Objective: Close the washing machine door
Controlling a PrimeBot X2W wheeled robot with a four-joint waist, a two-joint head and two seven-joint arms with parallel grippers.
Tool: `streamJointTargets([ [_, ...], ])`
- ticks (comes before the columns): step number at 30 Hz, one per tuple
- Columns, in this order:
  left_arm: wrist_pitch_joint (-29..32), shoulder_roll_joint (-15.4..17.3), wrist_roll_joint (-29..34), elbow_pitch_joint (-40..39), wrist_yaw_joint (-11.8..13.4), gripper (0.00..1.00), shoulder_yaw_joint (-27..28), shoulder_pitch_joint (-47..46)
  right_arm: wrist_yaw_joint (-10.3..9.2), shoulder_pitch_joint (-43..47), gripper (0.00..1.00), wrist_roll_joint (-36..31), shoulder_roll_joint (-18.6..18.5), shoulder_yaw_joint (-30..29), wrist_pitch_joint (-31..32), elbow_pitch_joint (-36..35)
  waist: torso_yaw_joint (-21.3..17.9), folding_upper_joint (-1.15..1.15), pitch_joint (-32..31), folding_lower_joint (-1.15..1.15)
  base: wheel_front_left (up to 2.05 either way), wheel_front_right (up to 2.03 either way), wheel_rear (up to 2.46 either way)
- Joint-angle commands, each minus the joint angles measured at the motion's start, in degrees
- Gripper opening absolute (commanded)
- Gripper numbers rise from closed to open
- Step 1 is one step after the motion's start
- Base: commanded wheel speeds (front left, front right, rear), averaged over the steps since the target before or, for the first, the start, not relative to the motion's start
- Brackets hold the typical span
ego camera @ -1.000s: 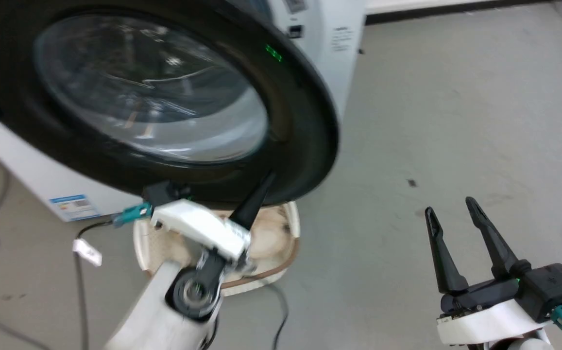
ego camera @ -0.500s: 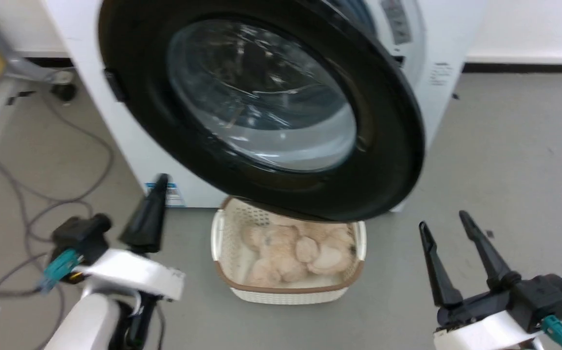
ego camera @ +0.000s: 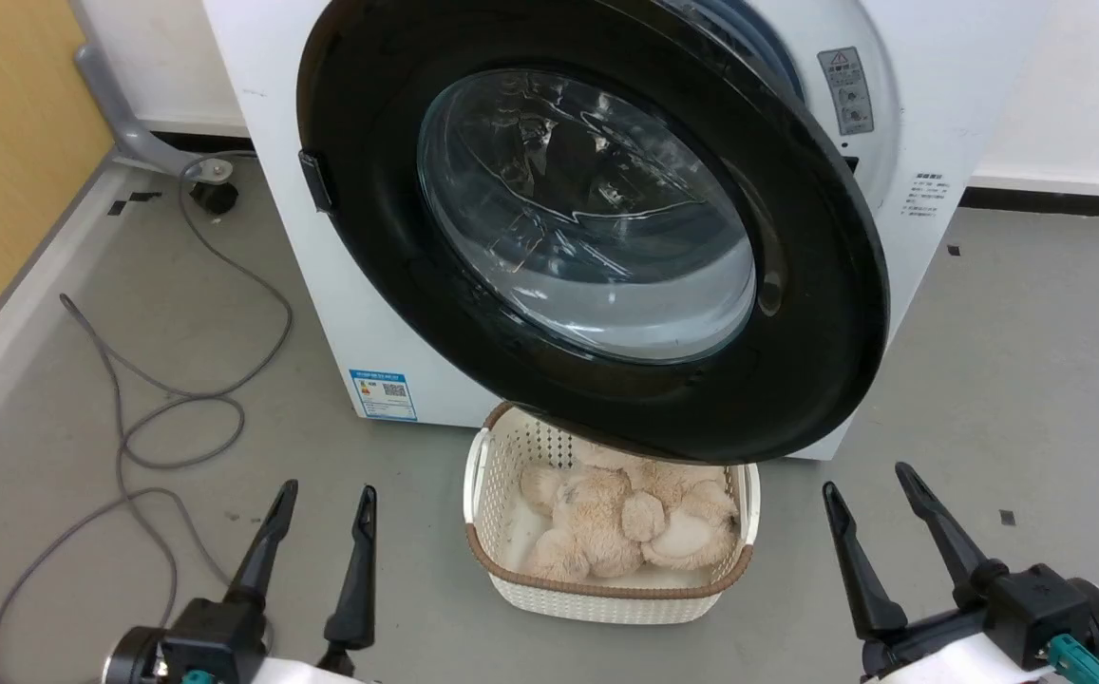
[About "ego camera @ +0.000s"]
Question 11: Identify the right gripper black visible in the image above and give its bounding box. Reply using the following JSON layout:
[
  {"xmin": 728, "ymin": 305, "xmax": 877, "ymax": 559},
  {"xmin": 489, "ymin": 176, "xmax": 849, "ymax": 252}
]
[{"xmin": 821, "ymin": 462, "xmax": 1099, "ymax": 684}]

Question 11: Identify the thin grey floor cable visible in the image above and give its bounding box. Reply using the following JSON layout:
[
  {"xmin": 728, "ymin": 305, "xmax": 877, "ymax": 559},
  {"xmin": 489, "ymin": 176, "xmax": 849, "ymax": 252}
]
[{"xmin": 0, "ymin": 152, "xmax": 295, "ymax": 684}]

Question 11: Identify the black round washer foot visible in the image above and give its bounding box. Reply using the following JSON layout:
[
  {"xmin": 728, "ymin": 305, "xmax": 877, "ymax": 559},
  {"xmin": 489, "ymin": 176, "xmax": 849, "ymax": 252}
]
[{"xmin": 190, "ymin": 180, "xmax": 240, "ymax": 216}]

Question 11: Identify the black door latch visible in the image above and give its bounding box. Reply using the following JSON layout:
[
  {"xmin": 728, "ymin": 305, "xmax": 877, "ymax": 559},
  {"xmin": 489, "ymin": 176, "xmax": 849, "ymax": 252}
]
[{"xmin": 298, "ymin": 149, "xmax": 335, "ymax": 214}]

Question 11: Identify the white basket with brown rim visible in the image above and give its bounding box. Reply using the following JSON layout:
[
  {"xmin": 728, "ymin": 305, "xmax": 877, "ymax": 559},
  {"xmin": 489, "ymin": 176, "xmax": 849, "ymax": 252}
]
[{"xmin": 462, "ymin": 401, "xmax": 761, "ymax": 626}]

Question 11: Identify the thick grey drain hose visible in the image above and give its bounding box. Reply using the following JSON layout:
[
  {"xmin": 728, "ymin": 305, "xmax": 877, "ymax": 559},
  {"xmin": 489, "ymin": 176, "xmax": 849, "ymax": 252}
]
[{"xmin": 72, "ymin": 0, "xmax": 235, "ymax": 183}]

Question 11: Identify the black round washer door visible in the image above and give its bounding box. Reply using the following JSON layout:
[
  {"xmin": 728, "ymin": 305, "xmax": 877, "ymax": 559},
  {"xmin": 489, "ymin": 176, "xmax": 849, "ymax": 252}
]
[{"xmin": 296, "ymin": 0, "xmax": 892, "ymax": 466}]

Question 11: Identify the beige plush teddy bear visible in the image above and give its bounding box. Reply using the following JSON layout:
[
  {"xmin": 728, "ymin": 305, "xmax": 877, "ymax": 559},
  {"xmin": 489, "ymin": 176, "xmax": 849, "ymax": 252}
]
[{"xmin": 519, "ymin": 439, "xmax": 740, "ymax": 582}]

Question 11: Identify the grey warning sticker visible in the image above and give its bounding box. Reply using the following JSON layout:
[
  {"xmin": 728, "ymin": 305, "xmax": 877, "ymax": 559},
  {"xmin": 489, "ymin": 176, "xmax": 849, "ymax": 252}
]
[{"xmin": 816, "ymin": 46, "xmax": 876, "ymax": 137}]

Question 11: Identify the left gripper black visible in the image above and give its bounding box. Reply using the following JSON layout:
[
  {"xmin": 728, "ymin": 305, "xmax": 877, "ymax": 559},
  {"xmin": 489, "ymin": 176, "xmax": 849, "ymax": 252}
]
[{"xmin": 103, "ymin": 479, "xmax": 379, "ymax": 684}]

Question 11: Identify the white front-load washing machine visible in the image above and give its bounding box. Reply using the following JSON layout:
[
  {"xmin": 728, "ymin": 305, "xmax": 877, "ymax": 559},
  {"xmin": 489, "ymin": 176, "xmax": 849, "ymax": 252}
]
[{"xmin": 202, "ymin": 0, "xmax": 1053, "ymax": 463}]

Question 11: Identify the blue energy label sticker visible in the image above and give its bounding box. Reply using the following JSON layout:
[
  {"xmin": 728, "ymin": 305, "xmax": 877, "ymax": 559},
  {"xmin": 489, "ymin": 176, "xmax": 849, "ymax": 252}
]
[{"xmin": 349, "ymin": 369, "xmax": 419, "ymax": 422}]

